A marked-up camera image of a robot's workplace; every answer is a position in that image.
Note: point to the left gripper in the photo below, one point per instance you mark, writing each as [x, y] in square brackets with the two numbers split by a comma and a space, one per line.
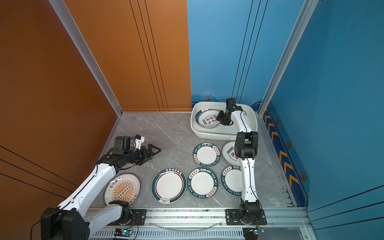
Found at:
[146, 156]

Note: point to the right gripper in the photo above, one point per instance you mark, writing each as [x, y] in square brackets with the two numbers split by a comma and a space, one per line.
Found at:
[219, 118]

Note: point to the small green rimmed plate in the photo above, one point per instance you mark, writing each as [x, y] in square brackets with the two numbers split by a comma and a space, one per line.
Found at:
[197, 116]

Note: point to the plate with red coin pattern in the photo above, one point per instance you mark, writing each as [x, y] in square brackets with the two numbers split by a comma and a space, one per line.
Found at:
[208, 118]

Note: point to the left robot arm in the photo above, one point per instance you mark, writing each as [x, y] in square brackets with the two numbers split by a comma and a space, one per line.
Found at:
[68, 220]

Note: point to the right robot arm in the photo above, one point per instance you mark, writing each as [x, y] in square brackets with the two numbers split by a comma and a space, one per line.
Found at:
[246, 149]

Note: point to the white plastic bin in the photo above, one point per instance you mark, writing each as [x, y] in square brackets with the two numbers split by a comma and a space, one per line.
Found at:
[244, 121]

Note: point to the coin pattern plate right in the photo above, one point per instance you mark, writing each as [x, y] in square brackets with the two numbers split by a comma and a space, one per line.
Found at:
[228, 153]

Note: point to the green lettered plate middle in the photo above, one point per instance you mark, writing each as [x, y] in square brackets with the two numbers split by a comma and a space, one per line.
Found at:
[206, 154]

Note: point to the green lettered plate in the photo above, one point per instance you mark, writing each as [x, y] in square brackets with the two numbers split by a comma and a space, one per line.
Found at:
[202, 183]
[206, 154]
[231, 180]

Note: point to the large green red plate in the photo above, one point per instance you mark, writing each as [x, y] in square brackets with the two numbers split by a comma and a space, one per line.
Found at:
[169, 185]

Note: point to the orange sunburst plate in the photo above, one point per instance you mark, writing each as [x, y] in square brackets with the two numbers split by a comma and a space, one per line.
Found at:
[125, 187]

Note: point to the green lettered plate front right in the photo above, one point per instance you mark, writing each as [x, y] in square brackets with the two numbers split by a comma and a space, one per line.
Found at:
[231, 180]

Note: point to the green lettered plate front centre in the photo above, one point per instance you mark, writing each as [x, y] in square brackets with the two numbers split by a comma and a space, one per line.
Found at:
[202, 183]

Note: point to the left circuit board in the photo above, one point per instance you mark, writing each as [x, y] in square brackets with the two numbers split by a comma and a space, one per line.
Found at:
[123, 233]

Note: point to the circuit board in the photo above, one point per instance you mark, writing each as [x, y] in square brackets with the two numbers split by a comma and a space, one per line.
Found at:
[257, 231]
[123, 233]

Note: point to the right circuit board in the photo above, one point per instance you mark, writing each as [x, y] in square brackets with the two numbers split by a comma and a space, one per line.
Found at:
[257, 231]

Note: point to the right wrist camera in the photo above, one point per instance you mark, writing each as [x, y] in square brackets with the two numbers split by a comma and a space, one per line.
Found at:
[231, 106]

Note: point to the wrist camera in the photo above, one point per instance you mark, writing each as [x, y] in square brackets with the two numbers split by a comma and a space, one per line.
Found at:
[231, 106]
[125, 143]

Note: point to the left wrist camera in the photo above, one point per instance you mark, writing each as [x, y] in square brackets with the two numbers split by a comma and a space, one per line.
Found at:
[125, 143]

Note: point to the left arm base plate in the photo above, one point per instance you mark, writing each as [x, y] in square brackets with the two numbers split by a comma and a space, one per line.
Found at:
[136, 216]

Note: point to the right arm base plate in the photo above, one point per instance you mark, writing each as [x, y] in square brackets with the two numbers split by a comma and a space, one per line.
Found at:
[234, 217]

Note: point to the aluminium front rail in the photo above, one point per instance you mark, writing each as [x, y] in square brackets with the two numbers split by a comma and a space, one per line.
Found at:
[210, 224]

